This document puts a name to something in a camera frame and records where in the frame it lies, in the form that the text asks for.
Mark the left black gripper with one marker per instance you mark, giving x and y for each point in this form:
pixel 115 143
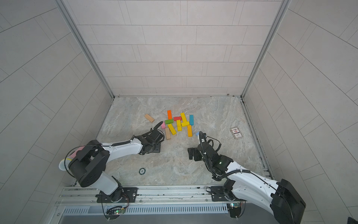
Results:
pixel 158 148

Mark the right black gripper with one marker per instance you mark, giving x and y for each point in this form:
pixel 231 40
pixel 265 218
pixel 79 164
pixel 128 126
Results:
pixel 196 150

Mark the tan wooden block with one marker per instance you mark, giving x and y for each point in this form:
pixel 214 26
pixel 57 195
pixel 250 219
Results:
pixel 168 133
pixel 149 118

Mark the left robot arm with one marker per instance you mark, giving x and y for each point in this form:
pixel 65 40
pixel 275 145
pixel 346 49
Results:
pixel 87 163

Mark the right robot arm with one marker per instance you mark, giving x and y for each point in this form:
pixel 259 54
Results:
pixel 279 198

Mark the green block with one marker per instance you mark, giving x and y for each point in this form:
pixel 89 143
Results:
pixel 169 121

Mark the orange block lower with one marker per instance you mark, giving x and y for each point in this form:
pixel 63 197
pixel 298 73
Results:
pixel 189 131

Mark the yellow block short vertical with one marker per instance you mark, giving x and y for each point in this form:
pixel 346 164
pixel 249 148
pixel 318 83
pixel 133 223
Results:
pixel 179 126

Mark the yellow block small horizontal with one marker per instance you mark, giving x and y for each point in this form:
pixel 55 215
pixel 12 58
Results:
pixel 185 124

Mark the teal block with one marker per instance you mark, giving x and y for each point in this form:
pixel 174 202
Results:
pixel 191 120

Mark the small printed card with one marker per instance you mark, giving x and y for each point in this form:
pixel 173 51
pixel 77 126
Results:
pixel 236 133

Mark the yellow block upper diagonal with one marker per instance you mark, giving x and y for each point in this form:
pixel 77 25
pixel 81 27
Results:
pixel 183 117

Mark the right circuit board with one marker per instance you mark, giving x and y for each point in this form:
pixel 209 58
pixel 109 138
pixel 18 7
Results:
pixel 235 210

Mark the circuit board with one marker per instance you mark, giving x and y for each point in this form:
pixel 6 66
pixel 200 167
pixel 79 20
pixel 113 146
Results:
pixel 235 210
pixel 115 212

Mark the left circuit board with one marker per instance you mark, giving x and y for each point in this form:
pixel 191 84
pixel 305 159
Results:
pixel 115 212

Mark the pink microphone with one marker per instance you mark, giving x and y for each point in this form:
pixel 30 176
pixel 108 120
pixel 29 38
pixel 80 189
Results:
pixel 64 163

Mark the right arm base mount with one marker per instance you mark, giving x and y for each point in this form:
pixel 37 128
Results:
pixel 221 194

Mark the aluminium rail frame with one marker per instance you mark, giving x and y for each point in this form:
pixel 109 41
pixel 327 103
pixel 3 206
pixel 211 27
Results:
pixel 75 196

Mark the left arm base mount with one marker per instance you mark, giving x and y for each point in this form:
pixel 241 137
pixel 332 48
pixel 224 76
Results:
pixel 122 195

